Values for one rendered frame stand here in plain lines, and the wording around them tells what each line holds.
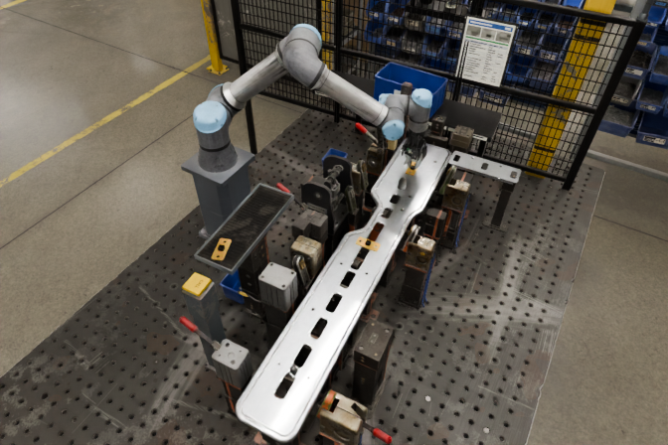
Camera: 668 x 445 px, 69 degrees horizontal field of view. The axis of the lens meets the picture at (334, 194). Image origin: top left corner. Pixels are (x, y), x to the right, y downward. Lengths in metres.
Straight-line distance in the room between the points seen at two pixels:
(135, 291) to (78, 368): 0.34
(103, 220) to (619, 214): 3.41
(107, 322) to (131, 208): 1.55
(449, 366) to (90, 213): 2.56
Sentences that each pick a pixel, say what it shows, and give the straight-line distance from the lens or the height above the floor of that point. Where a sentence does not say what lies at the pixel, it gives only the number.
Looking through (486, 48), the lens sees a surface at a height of 1.32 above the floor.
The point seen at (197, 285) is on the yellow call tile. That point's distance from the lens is 1.48.
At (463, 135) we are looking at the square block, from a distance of 2.20.
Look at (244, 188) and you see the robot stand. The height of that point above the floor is 0.98.
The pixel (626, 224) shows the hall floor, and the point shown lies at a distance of 3.74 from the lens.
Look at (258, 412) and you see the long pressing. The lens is 1.44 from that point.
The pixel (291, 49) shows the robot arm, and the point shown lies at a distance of 1.66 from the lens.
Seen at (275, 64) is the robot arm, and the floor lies 1.47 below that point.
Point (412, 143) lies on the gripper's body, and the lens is 1.91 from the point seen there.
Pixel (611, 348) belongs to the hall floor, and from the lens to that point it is 3.04.
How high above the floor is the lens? 2.31
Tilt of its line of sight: 43 degrees down
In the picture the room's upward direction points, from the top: 1 degrees clockwise
